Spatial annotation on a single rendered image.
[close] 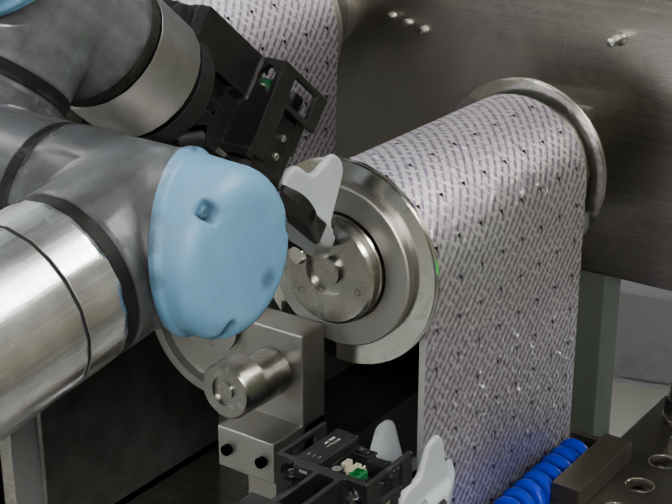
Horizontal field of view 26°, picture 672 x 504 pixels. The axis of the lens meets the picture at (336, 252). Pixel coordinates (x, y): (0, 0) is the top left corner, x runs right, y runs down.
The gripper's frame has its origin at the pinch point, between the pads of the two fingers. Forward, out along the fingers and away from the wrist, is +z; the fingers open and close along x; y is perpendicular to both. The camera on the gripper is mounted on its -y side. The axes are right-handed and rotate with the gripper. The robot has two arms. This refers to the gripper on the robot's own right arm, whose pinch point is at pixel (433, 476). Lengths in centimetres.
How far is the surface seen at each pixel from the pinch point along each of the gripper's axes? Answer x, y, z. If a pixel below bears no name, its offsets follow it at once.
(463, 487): -0.3, -2.7, 3.9
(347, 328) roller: 5.2, 11.5, -3.4
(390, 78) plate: 23.7, 18.9, 30.1
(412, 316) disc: 0.4, 13.4, -2.7
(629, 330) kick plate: 80, -95, 225
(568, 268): -0.2, 9.6, 19.3
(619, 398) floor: 78, -109, 217
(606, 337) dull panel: 1.5, -1.6, 31.7
